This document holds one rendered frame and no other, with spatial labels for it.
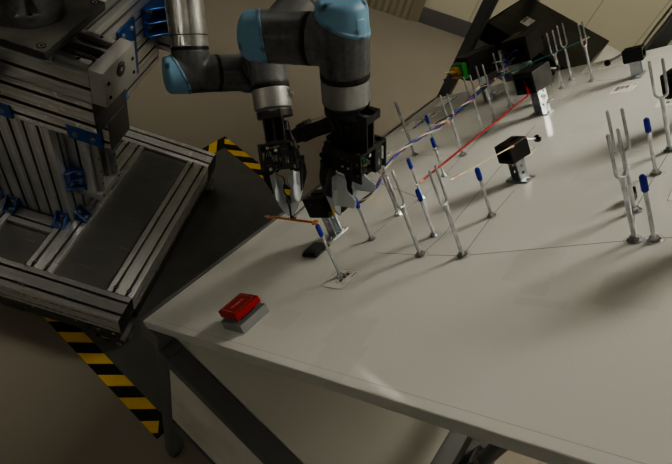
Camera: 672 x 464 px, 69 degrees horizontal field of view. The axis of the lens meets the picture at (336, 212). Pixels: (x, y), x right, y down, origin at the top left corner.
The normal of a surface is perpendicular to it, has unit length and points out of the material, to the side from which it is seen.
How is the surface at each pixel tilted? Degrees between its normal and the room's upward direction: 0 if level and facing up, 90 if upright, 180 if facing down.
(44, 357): 0
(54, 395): 0
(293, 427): 0
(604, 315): 45
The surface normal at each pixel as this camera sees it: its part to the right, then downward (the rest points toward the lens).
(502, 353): -0.38, -0.86
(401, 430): 0.23, -0.62
